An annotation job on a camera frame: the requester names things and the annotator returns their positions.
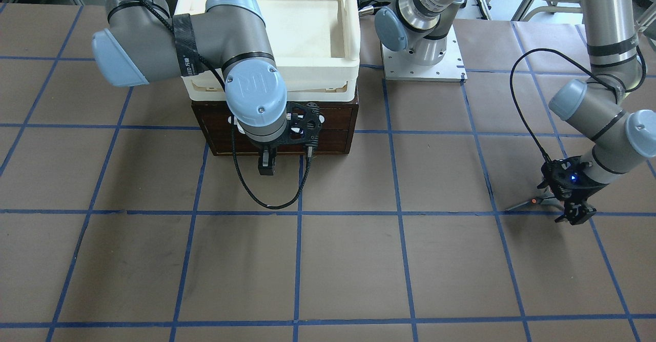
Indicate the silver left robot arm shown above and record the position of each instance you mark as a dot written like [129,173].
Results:
[621,140]

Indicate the wooden top drawer white handle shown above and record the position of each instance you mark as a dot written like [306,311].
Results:
[214,115]

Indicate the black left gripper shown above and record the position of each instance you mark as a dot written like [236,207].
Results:
[588,185]

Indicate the cream plastic tray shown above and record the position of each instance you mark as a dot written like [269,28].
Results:
[316,46]

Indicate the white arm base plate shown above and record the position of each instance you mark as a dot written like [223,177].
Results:
[438,60]

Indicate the dark wooden drawer cabinet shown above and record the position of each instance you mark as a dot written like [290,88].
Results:
[243,138]

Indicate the orange grey handled scissors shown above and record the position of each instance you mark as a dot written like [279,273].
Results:
[545,199]

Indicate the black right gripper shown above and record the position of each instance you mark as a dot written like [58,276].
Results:
[266,160]

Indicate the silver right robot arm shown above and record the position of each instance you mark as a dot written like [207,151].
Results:
[144,43]

